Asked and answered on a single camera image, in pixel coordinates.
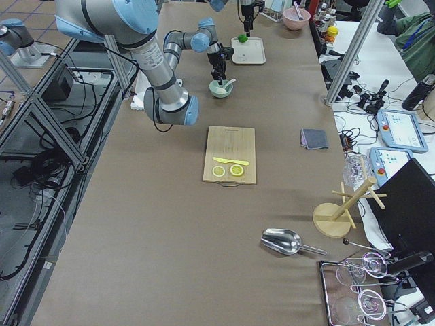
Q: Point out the wooden mug tree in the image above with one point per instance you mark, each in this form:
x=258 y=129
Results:
x=334 y=220

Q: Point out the lemon slice near knife tip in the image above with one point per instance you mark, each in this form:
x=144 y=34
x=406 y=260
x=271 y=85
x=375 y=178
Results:
x=218 y=171

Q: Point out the white ceramic spoon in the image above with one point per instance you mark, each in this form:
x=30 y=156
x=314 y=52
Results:
x=229 y=82

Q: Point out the metal tube in pink bowl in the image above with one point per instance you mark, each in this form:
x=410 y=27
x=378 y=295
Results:
x=298 y=12

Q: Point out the white camera mast base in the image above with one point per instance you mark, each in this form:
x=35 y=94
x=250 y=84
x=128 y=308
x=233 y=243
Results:
x=136 y=98

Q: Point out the yellow plastic knife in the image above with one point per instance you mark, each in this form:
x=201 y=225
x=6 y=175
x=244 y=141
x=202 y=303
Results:
x=230 y=161

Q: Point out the green lime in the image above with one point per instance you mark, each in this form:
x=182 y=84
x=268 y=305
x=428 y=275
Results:
x=242 y=38

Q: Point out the aluminium frame post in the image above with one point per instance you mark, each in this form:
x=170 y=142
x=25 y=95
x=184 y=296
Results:
x=355 y=45

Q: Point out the black water bottle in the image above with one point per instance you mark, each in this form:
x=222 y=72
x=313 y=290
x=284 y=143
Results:
x=420 y=91

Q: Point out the glass rack tray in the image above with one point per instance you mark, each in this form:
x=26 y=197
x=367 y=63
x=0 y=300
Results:
x=352 y=290

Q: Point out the metal scoop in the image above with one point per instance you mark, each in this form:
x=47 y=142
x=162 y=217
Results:
x=287 y=242

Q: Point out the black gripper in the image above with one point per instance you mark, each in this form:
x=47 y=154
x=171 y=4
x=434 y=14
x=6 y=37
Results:
x=215 y=60
x=247 y=13

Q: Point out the white rabbit tray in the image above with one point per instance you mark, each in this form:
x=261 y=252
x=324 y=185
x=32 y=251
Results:
x=250 y=52

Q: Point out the white wire cup rack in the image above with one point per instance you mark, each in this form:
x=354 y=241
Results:
x=273 y=10

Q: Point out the lemon slice near knife handle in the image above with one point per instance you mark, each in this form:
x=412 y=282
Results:
x=237 y=170

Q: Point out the person in green jacket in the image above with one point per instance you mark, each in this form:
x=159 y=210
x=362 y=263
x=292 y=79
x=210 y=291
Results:
x=414 y=37

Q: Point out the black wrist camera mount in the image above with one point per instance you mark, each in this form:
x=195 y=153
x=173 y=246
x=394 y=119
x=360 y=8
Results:
x=226 y=53

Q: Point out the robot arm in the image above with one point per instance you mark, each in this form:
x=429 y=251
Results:
x=133 y=25
x=218 y=5

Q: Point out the wooden cutting board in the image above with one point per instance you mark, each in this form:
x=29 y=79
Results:
x=234 y=143

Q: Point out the black monitor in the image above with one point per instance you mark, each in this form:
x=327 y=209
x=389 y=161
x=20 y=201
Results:
x=407 y=221

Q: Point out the folded grey cloth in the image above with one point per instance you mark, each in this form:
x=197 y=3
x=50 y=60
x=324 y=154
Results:
x=313 y=139

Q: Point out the mint green bowl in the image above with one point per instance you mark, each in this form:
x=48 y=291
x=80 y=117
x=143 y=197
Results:
x=213 y=85

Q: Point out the pink bowl with ice cubes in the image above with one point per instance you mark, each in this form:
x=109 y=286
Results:
x=291 y=18

